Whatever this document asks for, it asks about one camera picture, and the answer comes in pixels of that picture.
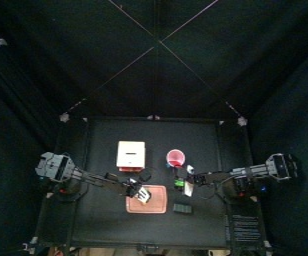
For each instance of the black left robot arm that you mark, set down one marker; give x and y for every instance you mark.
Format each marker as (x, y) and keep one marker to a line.
(61, 167)

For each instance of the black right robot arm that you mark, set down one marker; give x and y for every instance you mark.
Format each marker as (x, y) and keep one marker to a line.
(279, 165)

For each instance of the dark green toy corn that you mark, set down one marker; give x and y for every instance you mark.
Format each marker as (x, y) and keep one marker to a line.
(183, 208)

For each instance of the small bright green toy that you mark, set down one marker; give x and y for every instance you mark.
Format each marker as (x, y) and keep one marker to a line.
(179, 182)

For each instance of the pink cutting board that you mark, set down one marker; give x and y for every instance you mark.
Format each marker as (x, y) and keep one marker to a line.
(154, 204)

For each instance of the red plastic cup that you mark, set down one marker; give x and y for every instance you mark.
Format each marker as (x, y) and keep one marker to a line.
(176, 158)

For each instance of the small blue toy piece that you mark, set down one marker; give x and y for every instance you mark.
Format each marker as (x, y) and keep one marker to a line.
(168, 164)

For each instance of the white box with red base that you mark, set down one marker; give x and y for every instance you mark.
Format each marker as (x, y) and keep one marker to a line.
(130, 156)

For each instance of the silver frame corner bracket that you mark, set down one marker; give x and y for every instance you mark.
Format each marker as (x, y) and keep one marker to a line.
(153, 117)
(243, 121)
(30, 246)
(64, 117)
(268, 247)

